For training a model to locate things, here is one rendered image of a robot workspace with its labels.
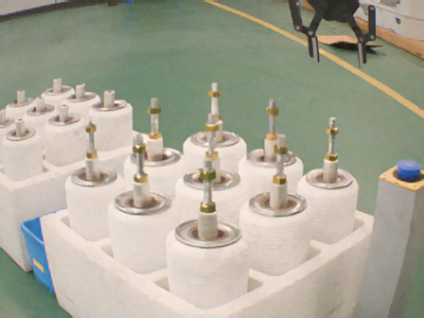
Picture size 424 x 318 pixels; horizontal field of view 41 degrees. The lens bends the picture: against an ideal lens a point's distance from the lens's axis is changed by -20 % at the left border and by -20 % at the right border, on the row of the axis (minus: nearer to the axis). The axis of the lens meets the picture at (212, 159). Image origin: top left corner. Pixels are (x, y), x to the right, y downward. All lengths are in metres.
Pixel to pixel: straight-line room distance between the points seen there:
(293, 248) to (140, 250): 0.19
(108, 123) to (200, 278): 0.58
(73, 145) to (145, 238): 0.43
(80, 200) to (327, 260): 0.35
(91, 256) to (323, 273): 0.31
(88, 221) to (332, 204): 0.34
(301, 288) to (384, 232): 0.14
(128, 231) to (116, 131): 0.47
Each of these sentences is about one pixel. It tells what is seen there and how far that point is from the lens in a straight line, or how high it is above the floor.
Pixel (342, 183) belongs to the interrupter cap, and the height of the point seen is 0.25.
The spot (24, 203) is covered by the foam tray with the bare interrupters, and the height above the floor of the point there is 0.14.
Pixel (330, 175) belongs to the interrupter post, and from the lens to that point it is 0.93.
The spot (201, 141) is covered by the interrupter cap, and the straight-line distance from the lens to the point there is 1.07.
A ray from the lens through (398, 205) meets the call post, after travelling 0.78.
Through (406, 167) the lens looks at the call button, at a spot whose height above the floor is 0.33.
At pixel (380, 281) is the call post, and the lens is 0.83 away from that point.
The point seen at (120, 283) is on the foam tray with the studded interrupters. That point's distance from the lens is 0.83.
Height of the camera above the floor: 0.59
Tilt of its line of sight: 20 degrees down
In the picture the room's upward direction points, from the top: straight up
